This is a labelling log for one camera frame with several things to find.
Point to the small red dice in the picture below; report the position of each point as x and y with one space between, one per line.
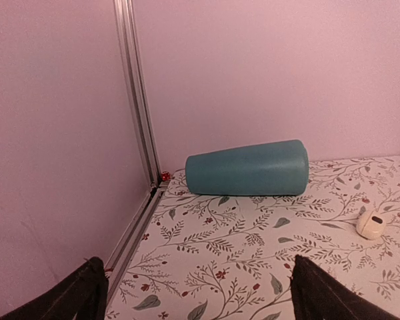
165 175

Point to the aluminium corner post left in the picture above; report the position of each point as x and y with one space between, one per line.
134 82

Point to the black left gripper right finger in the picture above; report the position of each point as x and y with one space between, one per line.
317 295

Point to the cream earbud charging case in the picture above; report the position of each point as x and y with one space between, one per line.
370 225

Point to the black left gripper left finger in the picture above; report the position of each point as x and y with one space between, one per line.
81 295

